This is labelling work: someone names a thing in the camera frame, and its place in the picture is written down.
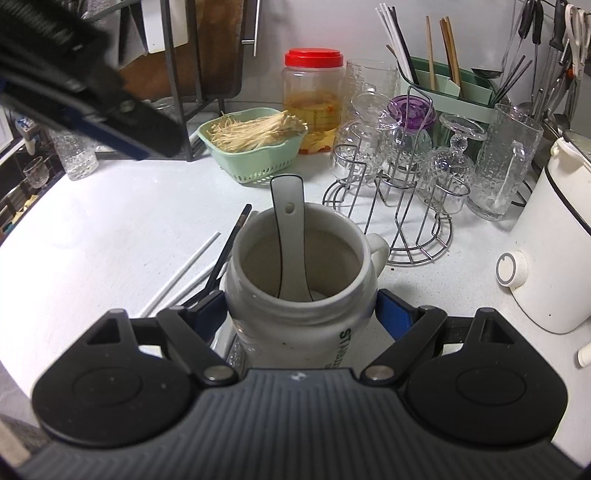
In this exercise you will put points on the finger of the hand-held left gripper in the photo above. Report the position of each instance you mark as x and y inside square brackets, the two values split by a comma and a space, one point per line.
[106, 131]

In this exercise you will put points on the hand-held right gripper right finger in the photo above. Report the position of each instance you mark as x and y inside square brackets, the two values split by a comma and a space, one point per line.
[392, 314]

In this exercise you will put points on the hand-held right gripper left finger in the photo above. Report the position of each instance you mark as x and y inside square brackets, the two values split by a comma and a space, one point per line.
[210, 309]

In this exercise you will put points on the white ceramic mug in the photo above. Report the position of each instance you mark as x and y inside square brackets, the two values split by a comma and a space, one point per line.
[286, 341]

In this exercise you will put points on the white ceramic spoon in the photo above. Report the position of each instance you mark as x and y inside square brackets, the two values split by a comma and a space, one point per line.
[287, 194]

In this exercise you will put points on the tall textured glass mug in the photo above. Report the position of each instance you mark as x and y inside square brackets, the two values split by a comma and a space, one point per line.
[498, 152]
[78, 157]

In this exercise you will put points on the small glass goblet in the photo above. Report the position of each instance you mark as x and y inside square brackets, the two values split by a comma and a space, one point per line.
[37, 168]

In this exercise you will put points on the white cutting board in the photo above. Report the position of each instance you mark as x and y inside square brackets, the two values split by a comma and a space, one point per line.
[157, 23]

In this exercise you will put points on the black metal dish rack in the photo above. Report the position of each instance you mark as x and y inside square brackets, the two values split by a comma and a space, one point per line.
[171, 27]

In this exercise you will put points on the wooden cutting board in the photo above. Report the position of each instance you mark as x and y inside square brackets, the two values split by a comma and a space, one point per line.
[217, 46]

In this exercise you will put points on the upturned glass goblet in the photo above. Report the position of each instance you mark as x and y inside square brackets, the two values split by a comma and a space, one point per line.
[445, 175]

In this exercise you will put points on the green plastic basket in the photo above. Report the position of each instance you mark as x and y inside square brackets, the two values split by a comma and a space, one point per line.
[258, 166]

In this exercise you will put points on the upturned clear glass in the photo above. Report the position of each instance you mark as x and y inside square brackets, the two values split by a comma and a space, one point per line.
[355, 152]

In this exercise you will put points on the white plastic plug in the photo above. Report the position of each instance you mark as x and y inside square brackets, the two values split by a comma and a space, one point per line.
[585, 355]

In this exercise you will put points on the purple-lid glass jar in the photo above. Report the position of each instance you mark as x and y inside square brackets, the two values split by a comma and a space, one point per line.
[408, 113]

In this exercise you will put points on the red-lid plastic jar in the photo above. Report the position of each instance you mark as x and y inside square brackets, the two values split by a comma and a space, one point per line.
[314, 83]

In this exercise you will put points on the mint green utensil drainer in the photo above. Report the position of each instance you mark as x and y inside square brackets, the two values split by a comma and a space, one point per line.
[461, 108]

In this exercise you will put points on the stainless steel ladle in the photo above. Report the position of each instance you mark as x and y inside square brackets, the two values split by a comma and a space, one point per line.
[487, 73]

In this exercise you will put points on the thin black chopstick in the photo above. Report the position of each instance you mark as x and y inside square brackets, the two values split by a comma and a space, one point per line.
[508, 77]
[514, 81]

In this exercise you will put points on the wooden chopstick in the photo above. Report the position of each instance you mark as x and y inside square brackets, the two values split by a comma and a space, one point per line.
[454, 51]
[431, 53]
[448, 51]

